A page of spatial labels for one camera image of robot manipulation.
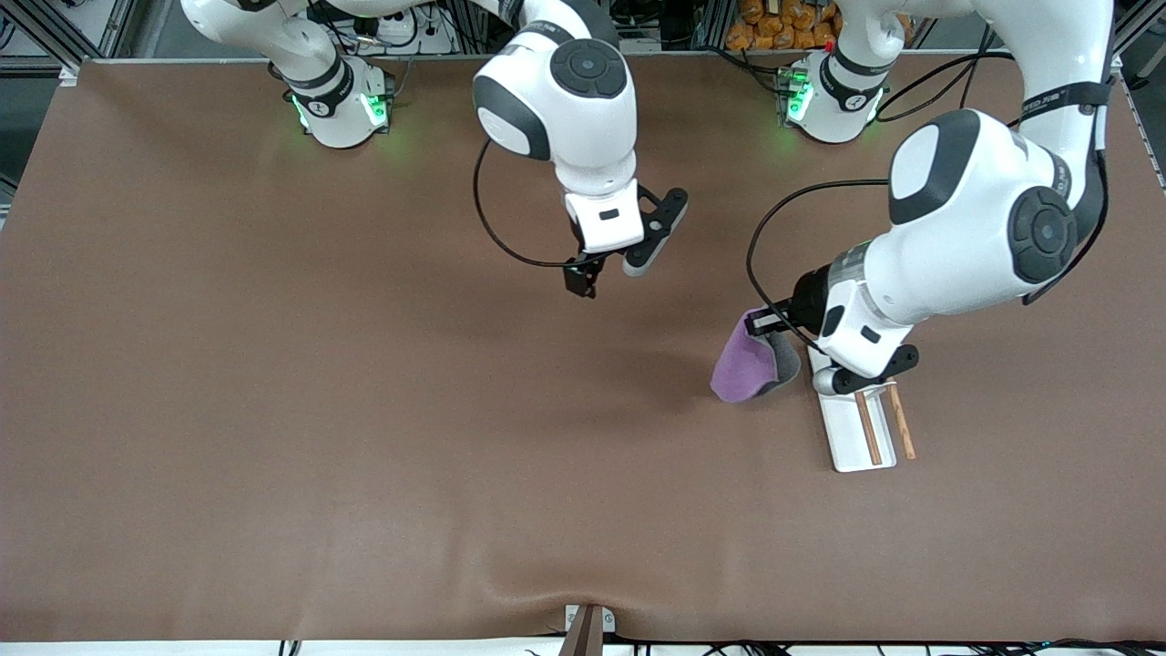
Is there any white rack with wooden rods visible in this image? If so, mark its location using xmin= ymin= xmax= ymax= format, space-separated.
xmin=808 ymin=344 xmax=917 ymax=474

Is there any brown table cover mat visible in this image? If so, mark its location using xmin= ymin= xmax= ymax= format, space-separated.
xmin=0 ymin=50 xmax=1166 ymax=644

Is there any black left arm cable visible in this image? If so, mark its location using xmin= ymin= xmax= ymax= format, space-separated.
xmin=745 ymin=50 xmax=1017 ymax=354

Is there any grey and purple towel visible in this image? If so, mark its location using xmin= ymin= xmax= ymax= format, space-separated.
xmin=710 ymin=307 xmax=803 ymax=405

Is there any aluminium frame profile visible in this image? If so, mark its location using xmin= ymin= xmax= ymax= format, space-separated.
xmin=0 ymin=0 xmax=139 ymax=85
xmin=1111 ymin=0 xmax=1166 ymax=83

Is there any white power strip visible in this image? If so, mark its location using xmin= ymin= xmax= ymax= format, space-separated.
xmin=357 ymin=5 xmax=458 ymax=56

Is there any orange packaged items pile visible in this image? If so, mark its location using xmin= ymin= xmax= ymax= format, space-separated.
xmin=725 ymin=0 xmax=844 ymax=53

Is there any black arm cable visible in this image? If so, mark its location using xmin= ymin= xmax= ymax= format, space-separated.
xmin=745 ymin=50 xmax=1017 ymax=354
xmin=472 ymin=137 xmax=593 ymax=271

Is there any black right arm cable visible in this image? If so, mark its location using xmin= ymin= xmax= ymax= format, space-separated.
xmin=472 ymin=137 xmax=593 ymax=271

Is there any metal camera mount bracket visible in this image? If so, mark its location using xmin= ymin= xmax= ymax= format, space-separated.
xmin=558 ymin=603 xmax=618 ymax=656

